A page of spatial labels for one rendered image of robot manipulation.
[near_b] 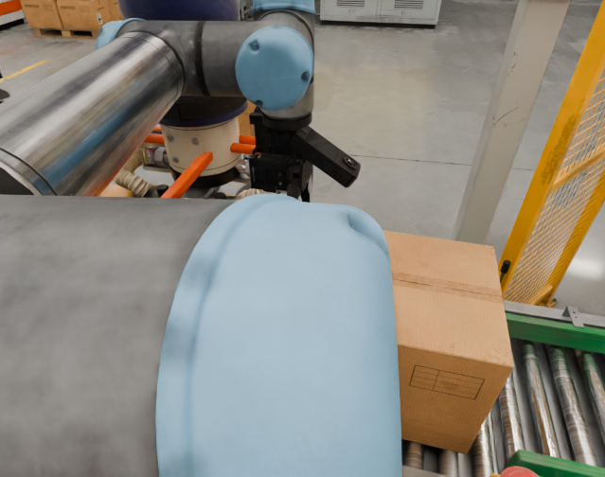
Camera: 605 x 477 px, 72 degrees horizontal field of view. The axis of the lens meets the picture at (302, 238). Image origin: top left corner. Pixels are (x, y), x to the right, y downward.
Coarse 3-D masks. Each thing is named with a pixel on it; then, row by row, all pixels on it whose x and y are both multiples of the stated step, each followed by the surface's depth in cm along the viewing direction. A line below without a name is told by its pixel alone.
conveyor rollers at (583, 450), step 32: (576, 352) 139; (512, 384) 128; (512, 416) 119; (544, 416) 119; (576, 416) 120; (416, 448) 113; (480, 448) 113; (512, 448) 113; (544, 448) 113; (576, 448) 114
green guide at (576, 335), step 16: (512, 320) 136; (528, 320) 135; (544, 320) 135; (576, 320) 135; (512, 336) 140; (528, 336) 138; (544, 336) 137; (560, 336) 135; (576, 336) 134; (592, 336) 132
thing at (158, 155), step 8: (152, 152) 101; (160, 152) 100; (152, 160) 101; (160, 160) 100; (168, 160) 100; (240, 160) 97; (248, 160) 97; (144, 168) 104; (152, 168) 103; (160, 168) 103; (168, 168) 102; (240, 168) 97; (248, 168) 96; (240, 176) 99; (248, 176) 98; (192, 192) 94; (200, 192) 94; (208, 192) 94
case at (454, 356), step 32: (416, 256) 113; (448, 256) 113; (480, 256) 113; (416, 288) 104; (448, 288) 104; (480, 288) 104; (416, 320) 96; (448, 320) 96; (480, 320) 96; (416, 352) 91; (448, 352) 89; (480, 352) 89; (416, 384) 98; (448, 384) 95; (480, 384) 92; (416, 416) 106; (448, 416) 103; (480, 416) 99; (448, 448) 111
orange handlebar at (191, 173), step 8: (160, 128) 99; (152, 136) 96; (160, 136) 96; (240, 136) 95; (248, 136) 95; (232, 144) 92; (240, 144) 92; (248, 144) 95; (208, 152) 89; (240, 152) 92; (248, 152) 92; (200, 160) 86; (208, 160) 89; (192, 168) 84; (200, 168) 85; (184, 176) 82; (192, 176) 83; (176, 184) 79; (184, 184) 80; (168, 192) 77; (176, 192) 78; (184, 192) 80
